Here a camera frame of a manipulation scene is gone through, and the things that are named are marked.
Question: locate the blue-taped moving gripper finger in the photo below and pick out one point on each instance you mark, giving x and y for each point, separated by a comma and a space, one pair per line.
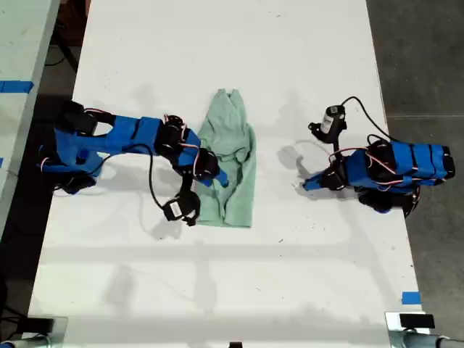
204, 183
331, 183

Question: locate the blue-taped fixed gripper finger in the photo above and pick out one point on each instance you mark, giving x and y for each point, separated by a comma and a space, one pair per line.
223, 178
320, 175

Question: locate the pale green T-shirt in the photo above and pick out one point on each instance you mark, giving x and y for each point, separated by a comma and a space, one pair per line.
235, 174

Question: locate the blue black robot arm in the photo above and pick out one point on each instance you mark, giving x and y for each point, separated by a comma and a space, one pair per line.
127, 136
409, 163

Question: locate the short blue tape strip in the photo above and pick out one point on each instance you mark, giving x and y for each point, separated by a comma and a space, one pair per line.
411, 298

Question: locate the small black box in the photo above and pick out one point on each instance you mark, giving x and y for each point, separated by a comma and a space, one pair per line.
40, 324
417, 321

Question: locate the small black clip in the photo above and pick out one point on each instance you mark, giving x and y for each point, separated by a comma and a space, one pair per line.
235, 344

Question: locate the long blue tape strip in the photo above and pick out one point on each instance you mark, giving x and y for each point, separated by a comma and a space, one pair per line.
14, 86

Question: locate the white side table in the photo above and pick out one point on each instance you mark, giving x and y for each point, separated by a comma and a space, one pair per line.
21, 36

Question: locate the black camera box on stalk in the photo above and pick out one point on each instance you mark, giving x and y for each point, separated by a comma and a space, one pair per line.
330, 123
179, 210

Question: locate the metal table bracket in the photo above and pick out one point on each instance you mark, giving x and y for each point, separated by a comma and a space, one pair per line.
393, 330
59, 331

